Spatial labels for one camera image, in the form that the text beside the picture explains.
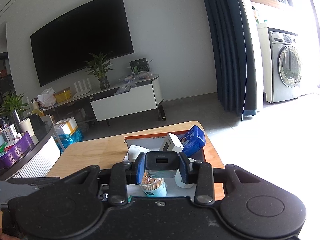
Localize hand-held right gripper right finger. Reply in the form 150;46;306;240
178;152;258;205

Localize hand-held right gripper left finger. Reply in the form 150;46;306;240
61;152;147;205

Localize white ceramic cup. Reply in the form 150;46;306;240
174;157;198;188

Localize black usb charger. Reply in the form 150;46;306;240
145;151;181;178

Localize toothpick jar with blue lid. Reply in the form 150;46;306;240
139;170;167;197

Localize white adapter packaging box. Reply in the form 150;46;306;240
159;133;185;153

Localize orange-rimmed cardboard box tray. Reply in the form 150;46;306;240
123;129;208;198

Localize blue printed tissue box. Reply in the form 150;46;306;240
179;125;206;157

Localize round dark coffee table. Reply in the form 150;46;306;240
0;115;62;180

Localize purple tin tray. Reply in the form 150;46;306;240
0;132;35;169

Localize paper cup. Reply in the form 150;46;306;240
18;117;35;137

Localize black roll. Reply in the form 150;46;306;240
157;105;167;122

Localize steel bottle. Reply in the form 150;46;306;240
11;110;23;133

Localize blue plastic bag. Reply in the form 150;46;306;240
59;129;84;153

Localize white tv cabinet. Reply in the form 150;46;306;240
40;74;164;128

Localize white and orange carton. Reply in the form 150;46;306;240
54;117;78;135

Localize leafy green plant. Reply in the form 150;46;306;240
0;92;29;118

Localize grey plastic bag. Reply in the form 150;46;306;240
114;82;138;95

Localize white plastic bag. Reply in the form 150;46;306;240
37;87;57;108

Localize yellow box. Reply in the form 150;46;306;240
54;87;73;103

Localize white router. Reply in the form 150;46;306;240
72;78;92;98

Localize black and green box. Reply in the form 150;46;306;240
129;58;150;74

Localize potted plant in dark vase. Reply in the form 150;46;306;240
84;51;114;90

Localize dark blue curtain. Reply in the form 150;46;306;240
199;0;258;122

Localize silver washing machine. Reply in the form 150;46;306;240
257;22;313;103

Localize black wall television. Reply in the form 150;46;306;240
30;0;135;87

